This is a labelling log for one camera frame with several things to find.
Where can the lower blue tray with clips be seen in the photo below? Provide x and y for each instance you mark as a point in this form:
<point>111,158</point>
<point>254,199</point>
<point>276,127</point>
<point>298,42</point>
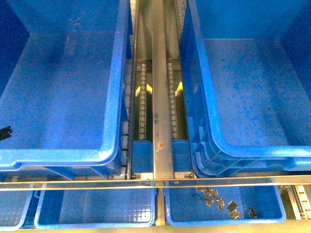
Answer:
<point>272,206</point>

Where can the pile of small metal clips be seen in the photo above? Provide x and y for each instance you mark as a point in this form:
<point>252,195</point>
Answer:
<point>223,204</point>

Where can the blue target plastic bin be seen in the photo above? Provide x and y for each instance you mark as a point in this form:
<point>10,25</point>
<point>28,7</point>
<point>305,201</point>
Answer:
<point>246,67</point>

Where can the blue middle plastic bin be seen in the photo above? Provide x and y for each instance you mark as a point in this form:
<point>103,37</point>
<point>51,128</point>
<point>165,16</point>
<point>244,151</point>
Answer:
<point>62,71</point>

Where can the lower middle blue tray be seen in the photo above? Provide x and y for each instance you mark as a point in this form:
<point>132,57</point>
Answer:
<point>103,208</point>

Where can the small black plastic clip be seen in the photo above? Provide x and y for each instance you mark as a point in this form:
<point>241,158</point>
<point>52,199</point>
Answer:
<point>5,133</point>

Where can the lower left blue tray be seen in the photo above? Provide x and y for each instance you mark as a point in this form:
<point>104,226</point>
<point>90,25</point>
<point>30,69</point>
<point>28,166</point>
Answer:
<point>13,209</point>

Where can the metal roller rack frame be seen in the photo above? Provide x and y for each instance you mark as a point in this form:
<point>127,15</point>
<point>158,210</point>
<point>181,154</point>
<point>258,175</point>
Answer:
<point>155,138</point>

